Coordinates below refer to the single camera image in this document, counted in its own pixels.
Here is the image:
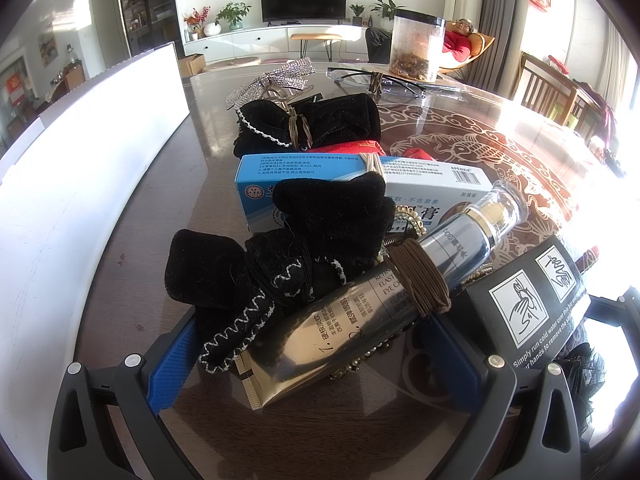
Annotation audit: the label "wooden dining chair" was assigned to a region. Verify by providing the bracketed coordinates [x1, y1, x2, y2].
[517, 52, 601, 136]

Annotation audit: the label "framed wall picture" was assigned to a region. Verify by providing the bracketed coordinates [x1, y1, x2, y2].
[37, 35, 58, 68]

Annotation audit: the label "white television cabinet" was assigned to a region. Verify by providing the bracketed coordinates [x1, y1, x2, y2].
[182, 22, 371, 63]

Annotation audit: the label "red flowers in vase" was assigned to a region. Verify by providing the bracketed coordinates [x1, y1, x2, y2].
[182, 6, 211, 41]

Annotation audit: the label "large leafy potted plant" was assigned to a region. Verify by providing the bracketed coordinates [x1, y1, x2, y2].
[370, 0, 406, 26]

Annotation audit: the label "black flat television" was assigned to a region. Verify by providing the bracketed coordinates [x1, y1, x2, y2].
[260, 0, 348, 25]

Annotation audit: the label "glass display cabinet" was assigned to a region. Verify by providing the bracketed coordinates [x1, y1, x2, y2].
[116, 0, 180, 68]

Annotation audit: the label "blue white medicine box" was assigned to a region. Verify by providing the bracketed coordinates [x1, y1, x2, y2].
[235, 152, 496, 235]

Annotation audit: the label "red foil packet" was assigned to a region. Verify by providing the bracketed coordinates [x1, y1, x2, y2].
[305, 139, 427, 162]

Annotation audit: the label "white storage box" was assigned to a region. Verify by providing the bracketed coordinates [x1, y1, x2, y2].
[0, 42, 193, 461]

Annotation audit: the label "grey curtain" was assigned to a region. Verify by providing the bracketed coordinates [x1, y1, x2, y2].
[480, 0, 533, 101]

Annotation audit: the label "metallic eye cream tube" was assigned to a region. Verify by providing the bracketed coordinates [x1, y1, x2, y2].
[237, 180, 531, 408]

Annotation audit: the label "green plant white pot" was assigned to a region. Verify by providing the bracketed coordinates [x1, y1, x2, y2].
[215, 2, 252, 33]

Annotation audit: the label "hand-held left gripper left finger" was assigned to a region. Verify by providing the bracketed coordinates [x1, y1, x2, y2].
[47, 306, 202, 480]

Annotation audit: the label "black box white pictograms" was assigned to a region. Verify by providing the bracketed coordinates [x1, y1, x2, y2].
[460, 234, 593, 376]

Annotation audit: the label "wooden stool hairpin legs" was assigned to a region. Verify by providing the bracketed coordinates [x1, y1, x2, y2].
[290, 32, 346, 58]

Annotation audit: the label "black velvet bow zigzag trim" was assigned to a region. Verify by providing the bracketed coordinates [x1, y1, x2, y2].
[165, 172, 396, 375]

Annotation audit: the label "person in red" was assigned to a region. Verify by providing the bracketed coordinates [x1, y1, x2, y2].
[440, 32, 496, 76]

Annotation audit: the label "black lace hair accessory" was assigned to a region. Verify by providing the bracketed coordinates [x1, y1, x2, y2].
[555, 320, 621, 441]

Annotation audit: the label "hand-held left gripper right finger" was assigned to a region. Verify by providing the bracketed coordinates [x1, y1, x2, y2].
[419, 317, 597, 480]

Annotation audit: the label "clear jar black lid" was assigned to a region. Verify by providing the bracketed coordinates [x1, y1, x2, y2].
[390, 10, 446, 83]

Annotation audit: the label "cardboard box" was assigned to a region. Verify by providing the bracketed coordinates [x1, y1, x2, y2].
[177, 53, 206, 77]

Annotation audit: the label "gold pearl hair accessory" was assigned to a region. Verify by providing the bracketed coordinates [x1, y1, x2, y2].
[385, 204, 430, 251]

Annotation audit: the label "brown patterned glass desktop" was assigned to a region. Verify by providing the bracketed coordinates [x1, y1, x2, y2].
[80, 60, 640, 480]

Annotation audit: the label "rhinestone bow hair clip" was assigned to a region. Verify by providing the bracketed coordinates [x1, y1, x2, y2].
[225, 57, 316, 111]

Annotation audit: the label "black frame glasses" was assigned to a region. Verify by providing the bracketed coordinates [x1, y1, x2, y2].
[327, 66, 431, 98]

